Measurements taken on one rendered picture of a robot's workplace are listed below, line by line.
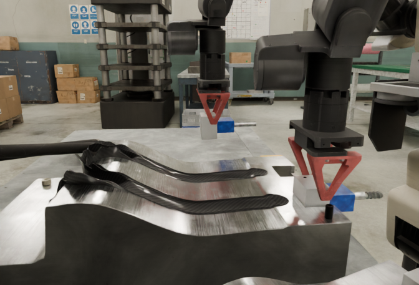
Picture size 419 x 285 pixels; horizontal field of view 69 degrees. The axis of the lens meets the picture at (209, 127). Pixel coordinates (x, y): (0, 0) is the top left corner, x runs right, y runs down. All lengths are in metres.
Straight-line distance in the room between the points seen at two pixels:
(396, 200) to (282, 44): 0.51
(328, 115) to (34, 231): 0.43
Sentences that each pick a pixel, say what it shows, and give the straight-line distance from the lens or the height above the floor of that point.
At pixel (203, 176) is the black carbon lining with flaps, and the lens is 0.57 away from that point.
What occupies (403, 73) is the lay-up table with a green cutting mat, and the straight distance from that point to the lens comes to 4.32.
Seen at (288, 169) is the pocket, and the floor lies 0.88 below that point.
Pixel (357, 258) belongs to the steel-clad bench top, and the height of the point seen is 0.80.
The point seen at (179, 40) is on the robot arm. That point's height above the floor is 1.12.
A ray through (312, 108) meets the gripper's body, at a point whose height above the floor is 1.03.
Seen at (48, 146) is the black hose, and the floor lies 0.87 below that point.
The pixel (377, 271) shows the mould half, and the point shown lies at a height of 0.86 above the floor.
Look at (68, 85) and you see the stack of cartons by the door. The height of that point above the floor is 0.38.
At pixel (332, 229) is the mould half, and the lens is 0.44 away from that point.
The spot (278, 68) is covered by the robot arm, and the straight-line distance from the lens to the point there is 0.40.
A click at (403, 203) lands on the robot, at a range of 0.80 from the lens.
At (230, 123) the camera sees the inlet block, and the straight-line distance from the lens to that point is 0.70.
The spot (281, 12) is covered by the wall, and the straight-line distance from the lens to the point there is 7.16.
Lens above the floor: 1.10
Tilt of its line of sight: 14 degrees down
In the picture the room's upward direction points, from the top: straight up
